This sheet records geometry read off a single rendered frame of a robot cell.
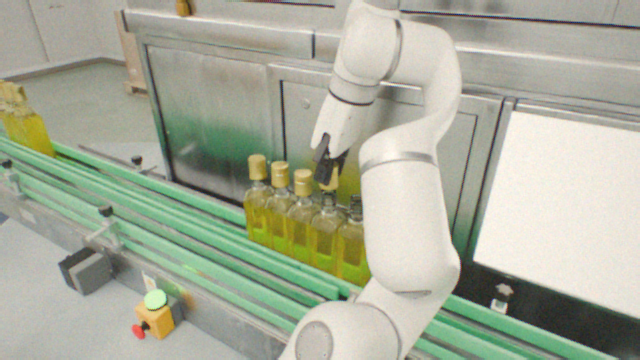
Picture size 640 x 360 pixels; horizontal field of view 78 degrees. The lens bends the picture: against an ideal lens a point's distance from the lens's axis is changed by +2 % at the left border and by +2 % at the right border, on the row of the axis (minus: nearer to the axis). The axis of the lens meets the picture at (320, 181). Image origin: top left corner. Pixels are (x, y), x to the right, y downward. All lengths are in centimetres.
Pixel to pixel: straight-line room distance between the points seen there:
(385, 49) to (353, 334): 31
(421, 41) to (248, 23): 48
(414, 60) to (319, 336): 33
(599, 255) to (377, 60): 51
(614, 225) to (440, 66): 40
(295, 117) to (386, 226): 53
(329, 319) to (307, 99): 56
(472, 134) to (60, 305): 105
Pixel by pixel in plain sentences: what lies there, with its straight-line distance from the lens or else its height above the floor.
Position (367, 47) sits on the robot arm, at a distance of 48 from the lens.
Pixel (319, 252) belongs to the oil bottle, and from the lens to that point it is 79.
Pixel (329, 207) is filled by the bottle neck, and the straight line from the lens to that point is 73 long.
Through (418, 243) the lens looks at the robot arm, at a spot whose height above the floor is 129.
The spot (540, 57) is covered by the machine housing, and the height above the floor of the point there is 139.
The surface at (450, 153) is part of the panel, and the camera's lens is 75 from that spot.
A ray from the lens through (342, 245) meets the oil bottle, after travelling 75.
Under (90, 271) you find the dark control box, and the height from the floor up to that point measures 82.
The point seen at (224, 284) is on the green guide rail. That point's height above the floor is 92.
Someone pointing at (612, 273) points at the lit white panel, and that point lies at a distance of 83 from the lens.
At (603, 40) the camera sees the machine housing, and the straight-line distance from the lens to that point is 70.
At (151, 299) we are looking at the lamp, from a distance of 99.
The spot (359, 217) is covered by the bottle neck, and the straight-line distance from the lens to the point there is 72.
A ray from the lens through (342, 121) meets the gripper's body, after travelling 60.
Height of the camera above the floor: 153
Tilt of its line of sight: 30 degrees down
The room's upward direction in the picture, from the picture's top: straight up
